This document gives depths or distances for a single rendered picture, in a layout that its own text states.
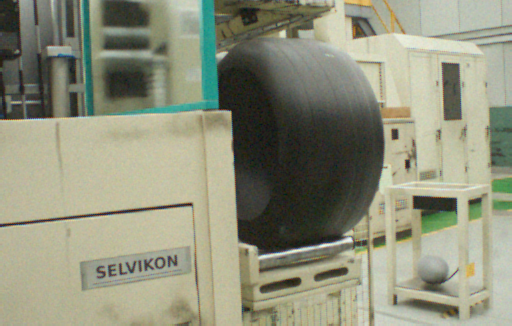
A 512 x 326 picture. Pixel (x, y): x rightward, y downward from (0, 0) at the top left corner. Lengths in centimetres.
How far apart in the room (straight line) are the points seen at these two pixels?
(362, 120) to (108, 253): 96
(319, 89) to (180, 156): 79
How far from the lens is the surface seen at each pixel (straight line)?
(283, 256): 165
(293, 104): 154
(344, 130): 157
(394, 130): 650
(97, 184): 79
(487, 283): 428
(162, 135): 82
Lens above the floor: 125
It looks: 3 degrees down
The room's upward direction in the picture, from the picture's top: 3 degrees counter-clockwise
